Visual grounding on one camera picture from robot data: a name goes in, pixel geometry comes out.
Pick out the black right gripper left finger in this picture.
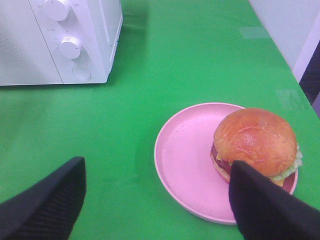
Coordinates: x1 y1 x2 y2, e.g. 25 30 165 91
0 156 87 240

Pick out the white microwave knob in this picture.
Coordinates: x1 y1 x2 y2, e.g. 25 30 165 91
59 36 83 59
43 0 70 22

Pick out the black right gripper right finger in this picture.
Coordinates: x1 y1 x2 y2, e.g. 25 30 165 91
228 160 320 240

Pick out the white microwave door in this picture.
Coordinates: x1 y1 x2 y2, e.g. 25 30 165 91
0 0 63 86

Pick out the round white door button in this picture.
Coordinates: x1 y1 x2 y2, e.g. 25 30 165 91
72 65 91 81

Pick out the white microwave oven body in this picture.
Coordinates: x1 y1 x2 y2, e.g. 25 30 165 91
29 0 123 84

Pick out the pink round plate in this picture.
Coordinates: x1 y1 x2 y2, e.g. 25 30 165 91
154 102 299 225

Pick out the burger with sesame bun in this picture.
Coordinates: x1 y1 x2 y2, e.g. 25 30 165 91
210 108 303 187

